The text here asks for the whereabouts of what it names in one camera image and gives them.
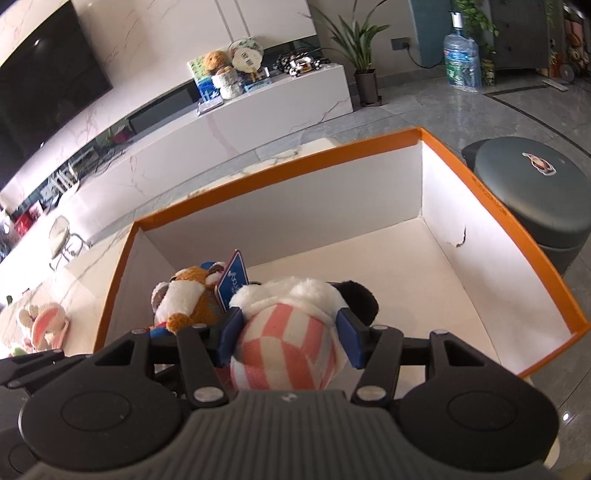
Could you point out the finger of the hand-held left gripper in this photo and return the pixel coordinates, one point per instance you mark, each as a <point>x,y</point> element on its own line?
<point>32,364</point>

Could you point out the round paper fan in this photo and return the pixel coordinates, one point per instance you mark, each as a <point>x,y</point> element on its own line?
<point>247,55</point>

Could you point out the grey wall socket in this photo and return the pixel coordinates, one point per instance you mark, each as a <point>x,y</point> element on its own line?
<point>400,44</point>

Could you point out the white marble tv cabinet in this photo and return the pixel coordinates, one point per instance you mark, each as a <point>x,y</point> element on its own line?
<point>194,152</point>

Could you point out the white floor scale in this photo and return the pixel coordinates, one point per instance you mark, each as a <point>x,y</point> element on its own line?
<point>555,83</point>

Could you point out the red small pot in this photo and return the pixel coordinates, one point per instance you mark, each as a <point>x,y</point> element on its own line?
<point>122,134</point>

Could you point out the white flat box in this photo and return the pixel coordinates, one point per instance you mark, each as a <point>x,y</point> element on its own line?
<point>210,107</point>

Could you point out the trailing pothos plant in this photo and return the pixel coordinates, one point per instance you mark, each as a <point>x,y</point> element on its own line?
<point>475,21</point>

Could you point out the grey round stool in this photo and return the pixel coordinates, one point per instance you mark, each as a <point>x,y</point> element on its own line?
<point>521,184</point>

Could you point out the blue water bottle with pump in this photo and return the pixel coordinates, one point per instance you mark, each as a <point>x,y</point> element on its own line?
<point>461,55</point>

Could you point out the green patterned jar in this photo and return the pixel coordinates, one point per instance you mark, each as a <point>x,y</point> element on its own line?
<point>488,71</point>

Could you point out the grey weight plate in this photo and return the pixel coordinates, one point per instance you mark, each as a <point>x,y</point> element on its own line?
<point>567,69</point>

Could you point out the black white toy car model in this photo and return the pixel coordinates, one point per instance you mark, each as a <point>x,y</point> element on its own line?
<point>300,63</point>

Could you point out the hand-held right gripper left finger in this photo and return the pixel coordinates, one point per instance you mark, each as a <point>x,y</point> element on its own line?
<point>233,332</point>

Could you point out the potted long-leaf plant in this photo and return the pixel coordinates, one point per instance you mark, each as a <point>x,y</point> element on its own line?
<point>367,83</point>

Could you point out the black television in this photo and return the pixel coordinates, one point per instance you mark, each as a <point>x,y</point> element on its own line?
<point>41,78</point>

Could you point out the orange cardboard box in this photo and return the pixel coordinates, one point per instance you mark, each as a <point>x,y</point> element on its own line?
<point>323,198</point>

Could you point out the white small chair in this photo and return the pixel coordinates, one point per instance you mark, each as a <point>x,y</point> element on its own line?
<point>62,235</point>

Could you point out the white pink crocheted bunny toy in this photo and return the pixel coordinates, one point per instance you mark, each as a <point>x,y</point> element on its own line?
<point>46,323</point>

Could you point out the brown teddy bear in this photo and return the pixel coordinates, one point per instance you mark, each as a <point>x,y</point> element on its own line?
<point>216,60</point>

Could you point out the white wrapped pot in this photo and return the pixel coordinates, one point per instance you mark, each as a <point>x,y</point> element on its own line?
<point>227,84</point>

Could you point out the green blue picture box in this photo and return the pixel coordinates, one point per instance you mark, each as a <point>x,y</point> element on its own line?
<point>197,74</point>

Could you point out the white wifi router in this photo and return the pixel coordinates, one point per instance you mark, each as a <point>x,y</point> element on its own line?
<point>62,175</point>

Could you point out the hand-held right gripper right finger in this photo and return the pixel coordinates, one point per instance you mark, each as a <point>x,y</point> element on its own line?
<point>348,337</point>

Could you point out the brown dog plush toy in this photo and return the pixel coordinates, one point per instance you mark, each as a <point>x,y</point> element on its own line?
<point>184,295</point>

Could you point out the panda plush with striped outfit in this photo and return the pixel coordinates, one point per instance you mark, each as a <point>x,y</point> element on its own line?
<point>281,341</point>

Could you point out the dark grey sideboard cabinet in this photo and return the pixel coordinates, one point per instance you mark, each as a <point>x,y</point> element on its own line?
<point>526,32</point>

